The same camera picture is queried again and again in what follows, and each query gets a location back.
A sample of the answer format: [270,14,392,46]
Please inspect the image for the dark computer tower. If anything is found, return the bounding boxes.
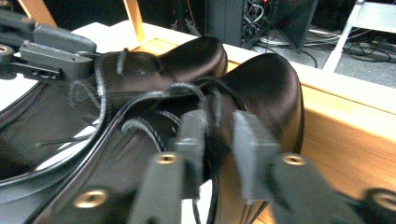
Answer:
[205,0,270,49]

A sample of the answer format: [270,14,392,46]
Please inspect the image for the bundle of white cables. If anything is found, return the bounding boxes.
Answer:
[257,27,342,49]

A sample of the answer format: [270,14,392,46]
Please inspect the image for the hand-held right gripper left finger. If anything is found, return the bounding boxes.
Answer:
[128,108,209,224]

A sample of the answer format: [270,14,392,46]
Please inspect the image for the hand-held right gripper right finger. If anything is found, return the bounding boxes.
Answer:
[233,110,366,224]

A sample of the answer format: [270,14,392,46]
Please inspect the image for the white metal table frame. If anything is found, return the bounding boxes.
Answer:
[321,0,396,75]

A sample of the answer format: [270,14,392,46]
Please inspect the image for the dark leaning panel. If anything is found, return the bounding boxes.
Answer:
[270,0,319,53]

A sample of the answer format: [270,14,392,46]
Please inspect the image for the orange wooden bar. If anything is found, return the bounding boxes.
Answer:
[122,0,147,43]
[17,0,58,28]

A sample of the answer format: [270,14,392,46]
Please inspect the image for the black floor cables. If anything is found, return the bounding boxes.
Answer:
[341,32,396,63]

